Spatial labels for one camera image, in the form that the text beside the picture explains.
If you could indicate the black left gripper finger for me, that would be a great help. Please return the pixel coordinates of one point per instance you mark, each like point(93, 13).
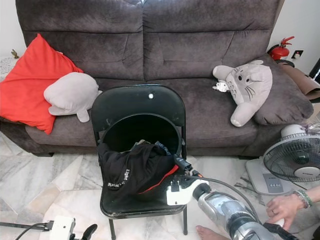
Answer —
point(90, 232)

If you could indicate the black garment with red trim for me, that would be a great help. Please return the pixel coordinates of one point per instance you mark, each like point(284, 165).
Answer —
point(135, 170)

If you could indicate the person's bare hand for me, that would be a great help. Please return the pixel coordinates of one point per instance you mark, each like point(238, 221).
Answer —
point(285, 212)

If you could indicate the person's bare foot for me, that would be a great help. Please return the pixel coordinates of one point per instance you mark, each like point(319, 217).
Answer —
point(209, 234)

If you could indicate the plain grey plush toy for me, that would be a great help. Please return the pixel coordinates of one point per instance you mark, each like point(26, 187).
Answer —
point(72, 95)

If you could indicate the black folding chair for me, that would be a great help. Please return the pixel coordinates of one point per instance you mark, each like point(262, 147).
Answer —
point(140, 102)

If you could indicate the red cushion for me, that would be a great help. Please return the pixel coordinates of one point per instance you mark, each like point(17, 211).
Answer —
point(30, 85)

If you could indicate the white lace cloth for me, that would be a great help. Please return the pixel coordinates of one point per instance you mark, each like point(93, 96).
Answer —
point(7, 65)

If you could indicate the small brass figurine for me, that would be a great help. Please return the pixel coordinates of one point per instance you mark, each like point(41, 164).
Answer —
point(15, 54)

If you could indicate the small white toy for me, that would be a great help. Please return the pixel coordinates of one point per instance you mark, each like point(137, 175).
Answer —
point(220, 86)

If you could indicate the dark brown fabric sofa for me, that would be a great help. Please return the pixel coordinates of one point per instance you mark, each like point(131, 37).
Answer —
point(195, 50)

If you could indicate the grey whiskered plush toy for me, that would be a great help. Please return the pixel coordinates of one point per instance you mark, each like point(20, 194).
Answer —
point(252, 87)

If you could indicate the white floor fan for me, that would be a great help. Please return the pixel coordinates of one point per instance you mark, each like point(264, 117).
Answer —
point(295, 157)

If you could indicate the brown bag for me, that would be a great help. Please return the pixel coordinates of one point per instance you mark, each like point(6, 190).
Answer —
point(302, 82)

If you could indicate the red fire extinguisher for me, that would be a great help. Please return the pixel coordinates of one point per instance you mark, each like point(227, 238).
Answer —
point(279, 51)

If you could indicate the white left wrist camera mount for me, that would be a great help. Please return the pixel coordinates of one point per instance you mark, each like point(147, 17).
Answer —
point(61, 229)

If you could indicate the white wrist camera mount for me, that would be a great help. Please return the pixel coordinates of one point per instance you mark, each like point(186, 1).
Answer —
point(61, 229)
point(182, 194)

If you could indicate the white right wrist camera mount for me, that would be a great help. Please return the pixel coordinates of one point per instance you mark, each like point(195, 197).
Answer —
point(182, 194)

